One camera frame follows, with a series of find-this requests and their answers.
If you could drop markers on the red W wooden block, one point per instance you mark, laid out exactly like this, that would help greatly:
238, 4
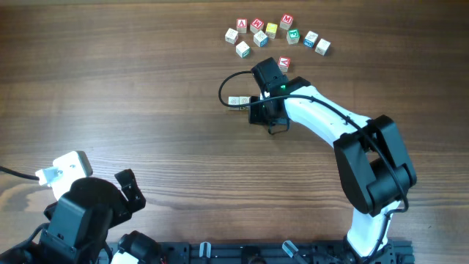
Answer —
256, 25

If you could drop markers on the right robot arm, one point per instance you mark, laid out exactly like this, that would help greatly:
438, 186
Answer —
374, 166

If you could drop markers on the plain engraved wooden block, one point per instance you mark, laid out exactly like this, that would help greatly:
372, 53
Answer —
234, 102

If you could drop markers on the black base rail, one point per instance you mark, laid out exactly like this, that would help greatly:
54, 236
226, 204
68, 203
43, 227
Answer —
396, 252

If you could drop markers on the blue H wooden block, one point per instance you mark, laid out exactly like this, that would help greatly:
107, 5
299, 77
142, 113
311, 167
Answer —
260, 39

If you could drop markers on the blue L wooden block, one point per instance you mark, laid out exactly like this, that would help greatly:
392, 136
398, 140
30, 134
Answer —
322, 47

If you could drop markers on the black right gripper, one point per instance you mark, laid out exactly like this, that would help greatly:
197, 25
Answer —
254, 117

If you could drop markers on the red A wooden block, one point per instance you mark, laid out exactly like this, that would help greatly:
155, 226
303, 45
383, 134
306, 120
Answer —
284, 63

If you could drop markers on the green J wooden block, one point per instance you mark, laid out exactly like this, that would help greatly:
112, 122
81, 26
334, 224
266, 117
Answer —
244, 100

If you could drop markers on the yellow wooden block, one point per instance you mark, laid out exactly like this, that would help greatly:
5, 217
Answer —
271, 30

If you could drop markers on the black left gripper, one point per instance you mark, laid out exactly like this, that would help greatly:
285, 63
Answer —
135, 201

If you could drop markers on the red M wooden block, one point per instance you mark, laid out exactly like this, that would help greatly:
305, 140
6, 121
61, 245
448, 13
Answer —
286, 21

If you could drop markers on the plain wooden block red side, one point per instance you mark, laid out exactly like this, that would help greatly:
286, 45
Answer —
231, 36

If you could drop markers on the red A block far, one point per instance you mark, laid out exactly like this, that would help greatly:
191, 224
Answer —
242, 24

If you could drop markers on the blue P wooden block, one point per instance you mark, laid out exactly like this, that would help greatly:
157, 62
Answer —
310, 39

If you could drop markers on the green top wooden block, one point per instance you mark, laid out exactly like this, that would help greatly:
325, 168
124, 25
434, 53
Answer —
293, 36

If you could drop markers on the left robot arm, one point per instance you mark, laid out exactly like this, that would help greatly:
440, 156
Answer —
78, 225

